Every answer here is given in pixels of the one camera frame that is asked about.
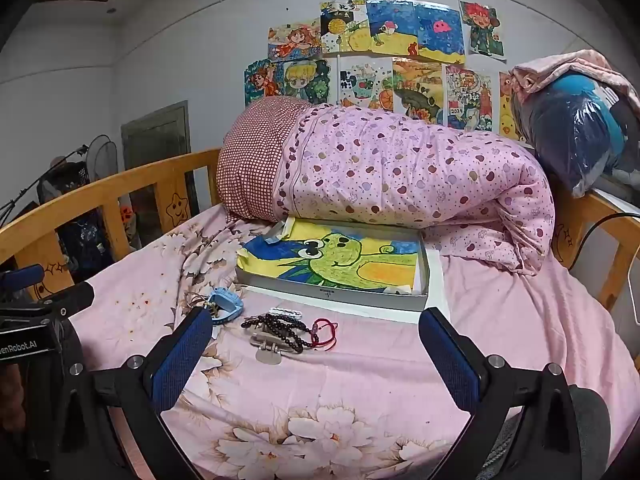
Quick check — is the dark standing fan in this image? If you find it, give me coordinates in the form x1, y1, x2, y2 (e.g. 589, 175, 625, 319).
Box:
87, 135, 118, 183

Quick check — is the grey metal door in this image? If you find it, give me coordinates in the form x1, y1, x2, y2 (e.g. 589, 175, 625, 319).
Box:
121, 101, 193, 248

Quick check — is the green frog drawing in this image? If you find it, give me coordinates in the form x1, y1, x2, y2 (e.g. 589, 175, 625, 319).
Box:
239, 220, 423, 295

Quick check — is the group of colourful wall drawings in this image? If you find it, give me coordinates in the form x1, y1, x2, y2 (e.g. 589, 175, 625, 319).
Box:
243, 0, 531, 142

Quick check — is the red checked pillow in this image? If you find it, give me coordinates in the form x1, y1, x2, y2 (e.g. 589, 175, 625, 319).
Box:
216, 95, 317, 223

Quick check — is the dark blue bag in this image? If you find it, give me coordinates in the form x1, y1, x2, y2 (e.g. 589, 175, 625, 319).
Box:
55, 207, 126, 281

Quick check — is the dark bead bracelet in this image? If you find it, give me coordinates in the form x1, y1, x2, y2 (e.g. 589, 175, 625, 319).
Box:
241, 312, 316, 353

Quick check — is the grey shallow tray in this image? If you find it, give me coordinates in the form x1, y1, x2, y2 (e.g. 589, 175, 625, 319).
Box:
235, 216, 431, 312

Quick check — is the wooden bed frame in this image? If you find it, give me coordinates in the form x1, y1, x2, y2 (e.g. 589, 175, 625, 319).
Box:
0, 149, 640, 313

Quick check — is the blue kids smartwatch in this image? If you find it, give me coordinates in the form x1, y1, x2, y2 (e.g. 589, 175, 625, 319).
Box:
197, 286, 246, 328

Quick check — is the pink patterned cloth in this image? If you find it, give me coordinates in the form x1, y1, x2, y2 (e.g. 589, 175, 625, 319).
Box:
512, 49, 640, 121

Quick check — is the black cable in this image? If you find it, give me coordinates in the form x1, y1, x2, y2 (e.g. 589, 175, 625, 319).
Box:
572, 212, 640, 271

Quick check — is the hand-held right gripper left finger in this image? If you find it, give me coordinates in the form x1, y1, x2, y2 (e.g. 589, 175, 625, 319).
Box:
55, 305, 216, 480

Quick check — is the blue plastic wrapped bundle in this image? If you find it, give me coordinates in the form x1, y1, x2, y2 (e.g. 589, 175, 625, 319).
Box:
520, 72, 640, 198

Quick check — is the beige hair claw clip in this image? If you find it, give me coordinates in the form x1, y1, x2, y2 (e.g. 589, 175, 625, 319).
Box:
250, 330, 283, 365

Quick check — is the pink floral bed sheet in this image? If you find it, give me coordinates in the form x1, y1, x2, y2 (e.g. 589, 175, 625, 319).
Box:
65, 200, 640, 480

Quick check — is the pink spotted pillow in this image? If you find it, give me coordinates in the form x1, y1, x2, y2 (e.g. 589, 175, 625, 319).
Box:
272, 102, 556, 277

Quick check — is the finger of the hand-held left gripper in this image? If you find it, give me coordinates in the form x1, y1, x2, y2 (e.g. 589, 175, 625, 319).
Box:
0, 264, 46, 292
27, 281, 96, 318

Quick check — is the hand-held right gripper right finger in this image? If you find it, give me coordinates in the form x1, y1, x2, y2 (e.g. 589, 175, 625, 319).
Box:
418, 306, 577, 480

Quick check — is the red string bracelet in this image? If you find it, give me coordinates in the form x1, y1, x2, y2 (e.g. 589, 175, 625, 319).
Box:
311, 317, 338, 348

